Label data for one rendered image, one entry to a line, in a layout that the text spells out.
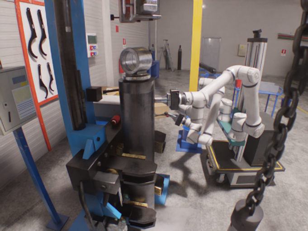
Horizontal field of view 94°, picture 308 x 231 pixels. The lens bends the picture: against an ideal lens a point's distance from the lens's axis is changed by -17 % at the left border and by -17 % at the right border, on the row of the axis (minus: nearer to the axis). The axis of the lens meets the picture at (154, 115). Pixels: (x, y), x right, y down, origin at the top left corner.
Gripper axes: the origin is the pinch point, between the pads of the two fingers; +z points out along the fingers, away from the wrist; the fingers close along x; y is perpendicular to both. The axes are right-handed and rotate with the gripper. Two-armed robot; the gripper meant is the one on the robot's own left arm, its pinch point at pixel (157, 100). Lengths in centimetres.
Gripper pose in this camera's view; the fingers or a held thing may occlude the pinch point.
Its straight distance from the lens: 107.4
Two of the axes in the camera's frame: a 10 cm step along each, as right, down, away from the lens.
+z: -9.8, 0.7, -1.6
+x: 0.0, 9.2, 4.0
